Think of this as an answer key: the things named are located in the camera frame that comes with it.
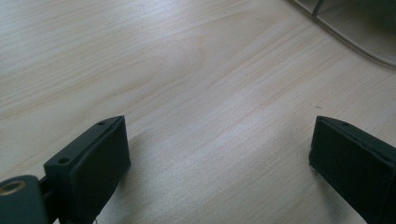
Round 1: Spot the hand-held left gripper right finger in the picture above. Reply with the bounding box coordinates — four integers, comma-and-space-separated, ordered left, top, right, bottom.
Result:
308, 115, 396, 224

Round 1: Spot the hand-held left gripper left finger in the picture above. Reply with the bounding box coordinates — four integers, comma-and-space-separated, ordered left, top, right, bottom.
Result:
43, 115, 132, 224

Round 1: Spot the grey metal stand leg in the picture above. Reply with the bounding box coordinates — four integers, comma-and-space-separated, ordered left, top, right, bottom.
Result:
311, 0, 325, 18

